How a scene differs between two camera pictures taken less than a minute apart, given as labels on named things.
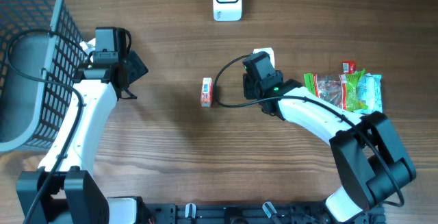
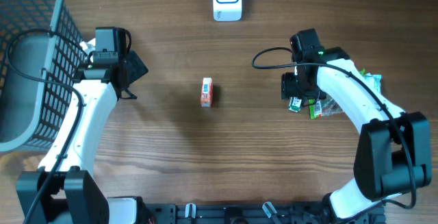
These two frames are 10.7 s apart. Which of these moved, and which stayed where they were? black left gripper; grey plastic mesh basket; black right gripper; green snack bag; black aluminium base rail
Moved: black right gripper; green snack bag
Stayed: black aluminium base rail; black left gripper; grey plastic mesh basket
